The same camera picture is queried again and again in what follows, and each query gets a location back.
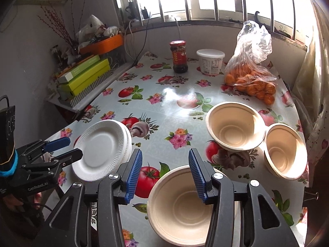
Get pale green box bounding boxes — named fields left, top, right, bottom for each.
left=57, top=55, right=101, bottom=84

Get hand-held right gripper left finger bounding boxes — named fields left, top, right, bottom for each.
left=45, top=148, right=143, bottom=247

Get dark glass bottle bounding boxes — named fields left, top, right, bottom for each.
left=50, top=46, right=62, bottom=66

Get lime green box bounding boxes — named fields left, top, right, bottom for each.
left=59, top=68, right=113, bottom=100
left=58, top=58, right=111, bottom=93

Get orange tray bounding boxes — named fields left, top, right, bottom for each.
left=79, top=34, right=124, bottom=55

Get white plastic tub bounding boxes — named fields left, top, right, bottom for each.
left=196, top=49, right=226, bottom=75

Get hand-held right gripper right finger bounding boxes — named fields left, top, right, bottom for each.
left=188, top=148, right=300, bottom=247

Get beige paper bowl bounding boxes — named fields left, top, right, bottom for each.
left=264, top=123, right=308, bottom=180
left=205, top=102, right=266, bottom=152
left=147, top=165, right=241, bottom=246

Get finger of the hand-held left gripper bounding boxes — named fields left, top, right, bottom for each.
left=17, top=137, right=71, bottom=160
left=26, top=148, right=83, bottom=173

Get red bud branches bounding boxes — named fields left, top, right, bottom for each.
left=37, top=0, right=83, bottom=49

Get black charger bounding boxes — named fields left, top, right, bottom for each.
left=125, top=2, right=140, bottom=20

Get white cable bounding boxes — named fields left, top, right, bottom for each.
left=124, top=21, right=134, bottom=65

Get black binder clip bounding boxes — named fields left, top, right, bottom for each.
left=305, top=185, right=319, bottom=207

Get person's left hand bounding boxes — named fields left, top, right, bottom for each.
left=5, top=193, right=42, bottom=213

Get heart print curtain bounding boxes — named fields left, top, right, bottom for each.
left=293, top=0, right=329, bottom=165

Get barred window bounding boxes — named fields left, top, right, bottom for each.
left=113, top=0, right=316, bottom=49

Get clear bag of oranges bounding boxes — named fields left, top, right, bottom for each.
left=224, top=20, right=277, bottom=106

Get black hook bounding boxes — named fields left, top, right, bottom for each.
left=254, top=11, right=268, bottom=29

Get dark sauce jar red label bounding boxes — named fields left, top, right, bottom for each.
left=169, top=40, right=189, bottom=73

